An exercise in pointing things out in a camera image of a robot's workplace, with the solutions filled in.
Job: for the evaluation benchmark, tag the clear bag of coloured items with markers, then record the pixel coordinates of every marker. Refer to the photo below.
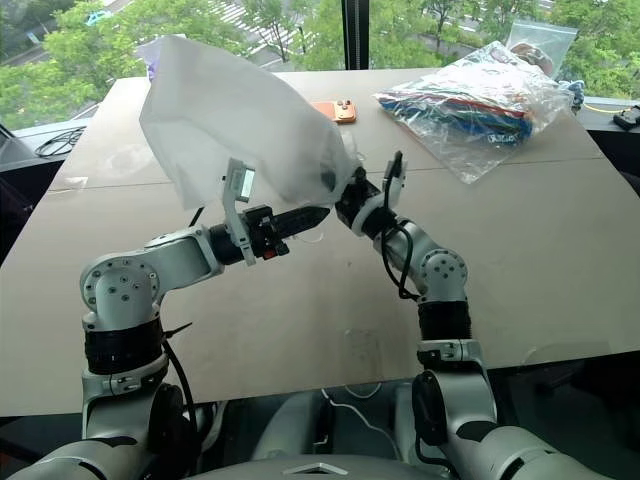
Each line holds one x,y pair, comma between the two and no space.
475,110

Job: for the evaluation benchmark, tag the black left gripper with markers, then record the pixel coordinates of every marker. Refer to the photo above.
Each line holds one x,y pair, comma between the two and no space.
262,235

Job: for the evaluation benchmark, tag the brown round object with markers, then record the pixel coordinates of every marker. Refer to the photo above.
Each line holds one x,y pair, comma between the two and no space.
532,54

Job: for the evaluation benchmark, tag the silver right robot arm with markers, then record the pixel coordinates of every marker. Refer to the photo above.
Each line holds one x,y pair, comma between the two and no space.
442,267

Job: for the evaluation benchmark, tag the empty clear zip bag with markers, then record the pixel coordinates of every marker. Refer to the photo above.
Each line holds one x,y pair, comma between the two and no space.
545,37

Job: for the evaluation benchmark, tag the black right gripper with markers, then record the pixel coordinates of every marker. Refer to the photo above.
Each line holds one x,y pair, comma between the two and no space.
356,200

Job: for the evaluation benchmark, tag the black window frame post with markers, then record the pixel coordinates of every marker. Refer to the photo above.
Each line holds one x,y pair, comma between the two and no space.
356,32

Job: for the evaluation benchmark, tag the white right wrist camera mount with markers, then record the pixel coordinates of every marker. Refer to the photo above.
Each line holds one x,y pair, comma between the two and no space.
395,187

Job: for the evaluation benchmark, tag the silver robot torso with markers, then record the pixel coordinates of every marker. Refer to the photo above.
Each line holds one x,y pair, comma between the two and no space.
320,467

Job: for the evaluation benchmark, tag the small orange device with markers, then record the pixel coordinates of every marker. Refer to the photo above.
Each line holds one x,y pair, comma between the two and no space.
340,111

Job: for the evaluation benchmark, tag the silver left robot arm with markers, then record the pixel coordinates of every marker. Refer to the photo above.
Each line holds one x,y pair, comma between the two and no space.
125,280

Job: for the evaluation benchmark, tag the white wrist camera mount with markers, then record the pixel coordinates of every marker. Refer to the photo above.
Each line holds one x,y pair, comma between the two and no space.
239,186
395,187

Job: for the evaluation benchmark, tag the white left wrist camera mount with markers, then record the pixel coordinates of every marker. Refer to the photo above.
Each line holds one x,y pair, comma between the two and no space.
239,186

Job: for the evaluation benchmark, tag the small black box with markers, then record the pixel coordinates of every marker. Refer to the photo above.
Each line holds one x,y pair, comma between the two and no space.
629,119

